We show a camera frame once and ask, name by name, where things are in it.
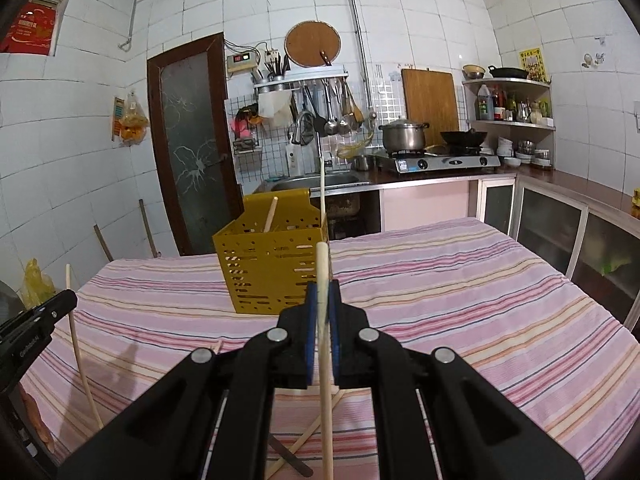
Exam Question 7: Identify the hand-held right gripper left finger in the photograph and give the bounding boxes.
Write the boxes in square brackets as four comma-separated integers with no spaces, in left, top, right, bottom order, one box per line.
[57,282,321,480]

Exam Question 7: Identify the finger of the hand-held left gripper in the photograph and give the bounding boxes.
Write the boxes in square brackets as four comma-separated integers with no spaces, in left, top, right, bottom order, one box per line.
[0,289,78,344]

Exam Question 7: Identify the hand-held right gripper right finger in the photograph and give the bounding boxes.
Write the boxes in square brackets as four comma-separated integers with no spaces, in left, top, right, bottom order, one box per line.
[327,280,586,480]

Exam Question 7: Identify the yellow perforated utensil holder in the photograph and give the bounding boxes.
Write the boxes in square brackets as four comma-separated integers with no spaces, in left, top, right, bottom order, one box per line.
[212,187,331,317]

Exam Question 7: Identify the row of hanging kitchen utensils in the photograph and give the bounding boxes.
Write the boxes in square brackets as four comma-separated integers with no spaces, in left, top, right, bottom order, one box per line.
[300,80,366,137]

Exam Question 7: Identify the yellow plastic bag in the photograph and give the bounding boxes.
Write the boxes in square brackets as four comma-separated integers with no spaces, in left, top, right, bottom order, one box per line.
[20,258,57,311]

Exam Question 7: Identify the short wooden stick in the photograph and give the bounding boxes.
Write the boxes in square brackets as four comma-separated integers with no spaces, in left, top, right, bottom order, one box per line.
[93,225,115,262]

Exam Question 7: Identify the dark flat utensil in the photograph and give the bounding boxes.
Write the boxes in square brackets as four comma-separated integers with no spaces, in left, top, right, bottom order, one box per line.
[267,432,312,478]

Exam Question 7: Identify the pink striped tablecloth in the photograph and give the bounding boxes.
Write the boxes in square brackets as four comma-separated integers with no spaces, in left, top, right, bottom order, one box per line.
[20,217,640,480]

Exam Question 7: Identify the long wooden stick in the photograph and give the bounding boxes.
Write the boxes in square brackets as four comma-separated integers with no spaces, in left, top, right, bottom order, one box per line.
[138,199,161,259]

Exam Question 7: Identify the steel sink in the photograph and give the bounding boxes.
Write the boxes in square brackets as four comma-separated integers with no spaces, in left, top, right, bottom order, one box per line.
[252,170,373,196]

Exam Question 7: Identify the steel gas stove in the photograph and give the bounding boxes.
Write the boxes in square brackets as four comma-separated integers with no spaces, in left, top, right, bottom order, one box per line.
[377,147,502,173]

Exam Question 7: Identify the orange plastic bag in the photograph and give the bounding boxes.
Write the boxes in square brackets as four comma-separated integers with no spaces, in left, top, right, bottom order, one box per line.
[119,91,151,148]

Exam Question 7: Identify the orange hanging card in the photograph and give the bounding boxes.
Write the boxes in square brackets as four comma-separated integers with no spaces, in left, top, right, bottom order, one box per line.
[112,96,126,142]

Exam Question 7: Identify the steel cooking pot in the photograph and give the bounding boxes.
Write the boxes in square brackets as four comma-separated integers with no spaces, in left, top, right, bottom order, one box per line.
[378,117,431,153]

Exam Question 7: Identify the steel faucet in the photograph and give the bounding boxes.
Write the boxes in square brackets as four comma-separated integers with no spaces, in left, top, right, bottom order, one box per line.
[291,111,317,146]

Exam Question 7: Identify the white cloth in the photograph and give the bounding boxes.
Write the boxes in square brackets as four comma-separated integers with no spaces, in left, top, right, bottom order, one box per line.
[257,92,293,126]

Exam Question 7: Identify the brown frosted glass door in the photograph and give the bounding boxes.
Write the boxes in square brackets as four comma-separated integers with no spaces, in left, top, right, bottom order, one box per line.
[146,32,246,257]

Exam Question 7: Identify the black wok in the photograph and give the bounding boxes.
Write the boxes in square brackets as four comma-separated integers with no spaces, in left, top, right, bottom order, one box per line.
[440,129,488,148]

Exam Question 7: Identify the glass door cabinet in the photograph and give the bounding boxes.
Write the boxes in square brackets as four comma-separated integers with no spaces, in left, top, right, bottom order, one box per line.
[475,172,640,331]

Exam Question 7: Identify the rectangular wooden cutting board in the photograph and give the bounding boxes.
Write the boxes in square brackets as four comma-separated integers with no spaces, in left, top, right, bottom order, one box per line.
[401,68,461,133]

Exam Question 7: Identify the cooking oil bottle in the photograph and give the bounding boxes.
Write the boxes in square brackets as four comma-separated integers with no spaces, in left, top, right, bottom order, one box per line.
[476,84,495,121]

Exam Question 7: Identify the white corner shelf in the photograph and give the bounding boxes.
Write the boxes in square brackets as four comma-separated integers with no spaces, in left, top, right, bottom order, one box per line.
[462,77,556,168]

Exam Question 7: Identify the white meter box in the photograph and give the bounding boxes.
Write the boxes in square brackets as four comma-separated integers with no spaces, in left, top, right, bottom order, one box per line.
[226,51,260,73]

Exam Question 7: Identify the red cardboard box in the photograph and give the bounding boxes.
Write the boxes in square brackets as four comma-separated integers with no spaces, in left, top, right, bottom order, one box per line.
[0,2,58,56]

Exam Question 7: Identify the round wooden cutting board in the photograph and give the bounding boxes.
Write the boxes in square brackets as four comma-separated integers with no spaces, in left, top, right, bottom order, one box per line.
[285,20,342,68]

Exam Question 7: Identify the black pan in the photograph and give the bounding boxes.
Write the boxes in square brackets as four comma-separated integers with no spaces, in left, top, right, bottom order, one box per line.
[487,64,530,79]

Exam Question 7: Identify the steel wall rack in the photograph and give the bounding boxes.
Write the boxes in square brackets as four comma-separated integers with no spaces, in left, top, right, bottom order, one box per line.
[252,71,349,93]

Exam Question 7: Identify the dark-handled knives in holder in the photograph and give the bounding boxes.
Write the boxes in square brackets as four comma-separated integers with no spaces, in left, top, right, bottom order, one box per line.
[262,52,292,82]

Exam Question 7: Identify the grey wall pipe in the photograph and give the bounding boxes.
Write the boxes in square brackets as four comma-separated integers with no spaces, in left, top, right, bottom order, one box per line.
[342,0,373,111]

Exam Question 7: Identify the yellow wall poster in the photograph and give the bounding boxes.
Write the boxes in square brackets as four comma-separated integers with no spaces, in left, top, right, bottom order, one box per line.
[517,49,547,83]

